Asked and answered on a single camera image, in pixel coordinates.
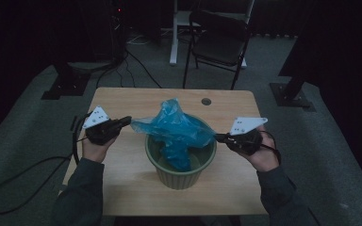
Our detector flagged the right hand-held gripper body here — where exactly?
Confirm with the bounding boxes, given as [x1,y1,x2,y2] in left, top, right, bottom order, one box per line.
[227,117,269,156]

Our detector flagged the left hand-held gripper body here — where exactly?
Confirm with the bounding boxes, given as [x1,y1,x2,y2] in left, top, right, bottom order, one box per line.
[82,105,122,146]

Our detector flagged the blue plastic bag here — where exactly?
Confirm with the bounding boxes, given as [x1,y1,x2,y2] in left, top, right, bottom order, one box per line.
[130,97,217,172]

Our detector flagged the green plastic bin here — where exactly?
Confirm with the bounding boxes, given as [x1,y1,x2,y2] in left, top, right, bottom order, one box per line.
[144,114,218,191]

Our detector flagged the person's left hand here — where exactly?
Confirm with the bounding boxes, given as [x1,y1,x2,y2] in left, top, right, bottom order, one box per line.
[81,137,118,164]

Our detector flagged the person's right hand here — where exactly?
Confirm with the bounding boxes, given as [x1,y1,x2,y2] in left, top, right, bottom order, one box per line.
[246,125,281,172]

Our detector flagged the black stand base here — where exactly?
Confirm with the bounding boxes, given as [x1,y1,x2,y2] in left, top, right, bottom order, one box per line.
[41,59,92,101]
[269,74,317,112]

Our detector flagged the dark equipment tower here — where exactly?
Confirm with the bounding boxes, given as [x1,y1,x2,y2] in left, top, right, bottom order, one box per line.
[105,0,130,65]

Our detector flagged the black folding chair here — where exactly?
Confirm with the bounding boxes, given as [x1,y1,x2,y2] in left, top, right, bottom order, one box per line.
[182,9,253,91]

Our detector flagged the dark curtain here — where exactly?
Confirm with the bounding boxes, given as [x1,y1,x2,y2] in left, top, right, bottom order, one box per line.
[277,0,362,192]
[0,0,107,147]

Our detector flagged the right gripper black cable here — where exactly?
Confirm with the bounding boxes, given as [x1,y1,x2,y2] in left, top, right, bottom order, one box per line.
[258,130,282,166]

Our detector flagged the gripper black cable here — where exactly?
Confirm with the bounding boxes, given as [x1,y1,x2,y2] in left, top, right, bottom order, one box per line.
[258,130,282,166]
[0,112,92,216]

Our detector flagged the black floor cables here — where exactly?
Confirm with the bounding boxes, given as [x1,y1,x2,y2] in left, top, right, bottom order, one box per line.
[95,50,163,89]

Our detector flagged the white floor cable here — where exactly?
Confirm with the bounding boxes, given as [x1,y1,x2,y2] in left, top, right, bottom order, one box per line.
[126,33,146,45]

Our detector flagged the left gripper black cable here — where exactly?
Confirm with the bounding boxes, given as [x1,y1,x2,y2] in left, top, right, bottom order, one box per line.
[0,112,92,216]

